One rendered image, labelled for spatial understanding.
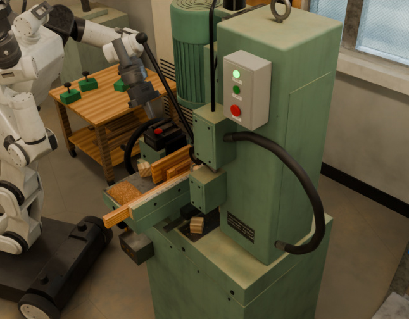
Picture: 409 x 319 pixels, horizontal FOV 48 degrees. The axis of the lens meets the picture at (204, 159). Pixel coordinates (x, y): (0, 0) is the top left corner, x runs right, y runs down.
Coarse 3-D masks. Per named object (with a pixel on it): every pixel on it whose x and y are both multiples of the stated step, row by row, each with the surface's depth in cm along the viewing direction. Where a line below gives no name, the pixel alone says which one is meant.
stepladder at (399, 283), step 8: (408, 248) 181; (408, 256) 182; (400, 264) 186; (408, 264) 183; (400, 272) 187; (408, 272) 184; (392, 280) 191; (400, 280) 188; (408, 280) 185; (392, 288) 193; (400, 288) 189; (408, 296) 193
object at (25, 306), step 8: (24, 296) 209; (32, 296) 207; (40, 296) 207; (24, 304) 208; (32, 304) 205; (40, 304) 205; (48, 304) 206; (24, 312) 213; (32, 312) 212; (40, 312) 210; (48, 312) 205; (56, 312) 209
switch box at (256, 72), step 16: (224, 64) 105; (240, 64) 101; (256, 64) 101; (224, 80) 107; (256, 80) 100; (224, 96) 110; (240, 96) 105; (256, 96) 103; (224, 112) 113; (256, 112) 106
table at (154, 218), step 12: (132, 180) 161; (144, 180) 160; (144, 192) 155; (108, 204) 157; (120, 204) 151; (168, 204) 152; (180, 204) 156; (144, 216) 146; (156, 216) 150; (132, 228) 149; (144, 228) 149
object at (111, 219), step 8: (176, 176) 156; (160, 184) 152; (136, 200) 146; (120, 208) 144; (128, 208) 144; (104, 216) 141; (112, 216) 141; (120, 216) 144; (128, 216) 146; (104, 224) 142; (112, 224) 143
